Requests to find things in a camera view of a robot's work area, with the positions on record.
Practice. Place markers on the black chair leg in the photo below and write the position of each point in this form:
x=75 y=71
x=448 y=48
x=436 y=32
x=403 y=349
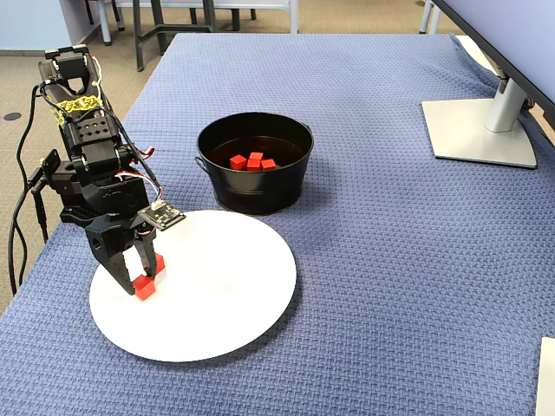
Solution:
x=235 y=19
x=120 y=17

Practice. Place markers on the small camera circuit board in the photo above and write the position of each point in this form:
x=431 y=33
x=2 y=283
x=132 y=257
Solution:
x=162 y=216

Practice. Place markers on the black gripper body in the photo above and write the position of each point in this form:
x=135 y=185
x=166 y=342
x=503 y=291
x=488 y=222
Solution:
x=105 y=239

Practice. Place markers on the black metal bucket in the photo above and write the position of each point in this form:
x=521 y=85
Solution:
x=260 y=190

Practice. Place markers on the light blue cabinet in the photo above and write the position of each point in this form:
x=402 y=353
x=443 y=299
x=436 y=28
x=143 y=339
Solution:
x=30 y=21

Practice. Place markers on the white metal leg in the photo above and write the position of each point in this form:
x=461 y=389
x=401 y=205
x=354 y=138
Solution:
x=427 y=15

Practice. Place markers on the white flat object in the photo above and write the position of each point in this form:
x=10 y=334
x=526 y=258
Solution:
x=546 y=381

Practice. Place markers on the dark grey table frame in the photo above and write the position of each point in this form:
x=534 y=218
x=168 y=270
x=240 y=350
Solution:
x=139 y=47

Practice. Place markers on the black round floor cover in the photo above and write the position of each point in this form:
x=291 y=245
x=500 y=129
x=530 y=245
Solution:
x=12 y=116

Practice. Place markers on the silver monitor stand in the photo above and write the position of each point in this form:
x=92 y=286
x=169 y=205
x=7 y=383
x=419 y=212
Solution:
x=477 y=130

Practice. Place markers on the computer monitor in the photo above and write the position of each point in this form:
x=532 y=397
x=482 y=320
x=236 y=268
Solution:
x=520 y=34

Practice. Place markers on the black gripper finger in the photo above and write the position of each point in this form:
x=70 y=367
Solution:
x=117 y=271
x=148 y=255

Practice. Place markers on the white round plate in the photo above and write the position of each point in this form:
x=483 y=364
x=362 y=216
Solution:
x=217 y=294

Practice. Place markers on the blue woven tablecloth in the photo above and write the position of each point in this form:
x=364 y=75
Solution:
x=390 y=260

